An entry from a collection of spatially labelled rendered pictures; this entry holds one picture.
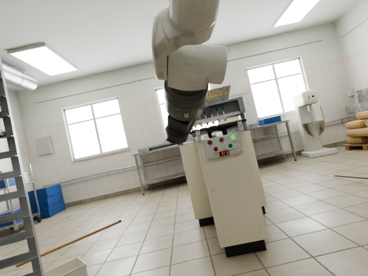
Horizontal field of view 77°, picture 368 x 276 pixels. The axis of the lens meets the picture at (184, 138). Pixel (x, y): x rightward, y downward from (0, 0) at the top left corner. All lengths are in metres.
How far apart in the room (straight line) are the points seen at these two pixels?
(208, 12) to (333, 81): 6.64
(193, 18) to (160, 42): 0.06
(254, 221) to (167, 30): 1.54
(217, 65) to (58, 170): 6.11
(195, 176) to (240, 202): 0.77
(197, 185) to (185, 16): 2.12
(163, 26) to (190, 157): 2.03
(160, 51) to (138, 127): 5.40
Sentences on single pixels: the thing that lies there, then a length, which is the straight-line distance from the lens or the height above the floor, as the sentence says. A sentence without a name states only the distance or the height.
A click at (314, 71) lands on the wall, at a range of 6.74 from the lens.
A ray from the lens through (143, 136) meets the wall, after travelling 5.71.
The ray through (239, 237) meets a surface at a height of 0.13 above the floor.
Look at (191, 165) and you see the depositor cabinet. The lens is 2.33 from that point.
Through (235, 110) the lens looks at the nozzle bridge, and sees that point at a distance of 2.45.
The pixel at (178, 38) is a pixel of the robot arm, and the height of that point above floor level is 0.97.
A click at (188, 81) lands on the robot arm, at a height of 0.94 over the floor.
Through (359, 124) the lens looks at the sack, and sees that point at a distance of 5.56.
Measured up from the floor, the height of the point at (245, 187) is 0.46.
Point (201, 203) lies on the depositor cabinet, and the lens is 2.39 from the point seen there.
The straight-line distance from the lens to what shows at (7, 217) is 1.31.
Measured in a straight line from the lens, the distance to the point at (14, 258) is 1.34.
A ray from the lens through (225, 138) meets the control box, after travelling 1.60.
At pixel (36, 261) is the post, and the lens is 1.32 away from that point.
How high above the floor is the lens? 0.83
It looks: 2 degrees up
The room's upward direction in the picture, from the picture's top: 13 degrees counter-clockwise
